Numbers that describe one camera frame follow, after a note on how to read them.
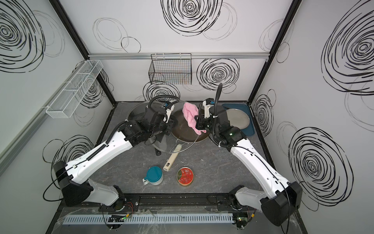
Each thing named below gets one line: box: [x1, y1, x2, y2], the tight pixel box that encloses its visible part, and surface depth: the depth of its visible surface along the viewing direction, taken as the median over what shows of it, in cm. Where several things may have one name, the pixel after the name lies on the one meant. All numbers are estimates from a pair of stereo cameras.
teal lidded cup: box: [142, 166, 164, 186], surface depth 77 cm
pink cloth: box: [182, 102, 207, 136], surface depth 74 cm
